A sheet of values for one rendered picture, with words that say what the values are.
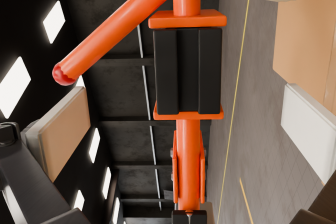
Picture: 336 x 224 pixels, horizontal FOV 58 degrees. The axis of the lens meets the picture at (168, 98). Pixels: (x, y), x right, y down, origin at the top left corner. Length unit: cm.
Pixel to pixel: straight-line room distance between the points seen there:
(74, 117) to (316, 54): 26
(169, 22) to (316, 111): 12
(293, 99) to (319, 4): 18
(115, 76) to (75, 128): 1100
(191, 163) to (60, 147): 15
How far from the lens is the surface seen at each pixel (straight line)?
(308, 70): 38
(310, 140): 17
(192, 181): 30
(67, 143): 18
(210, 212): 37
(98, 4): 981
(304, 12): 39
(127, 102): 1195
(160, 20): 23
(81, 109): 20
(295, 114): 19
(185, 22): 23
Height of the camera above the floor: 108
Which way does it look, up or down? 3 degrees up
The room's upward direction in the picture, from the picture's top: 91 degrees counter-clockwise
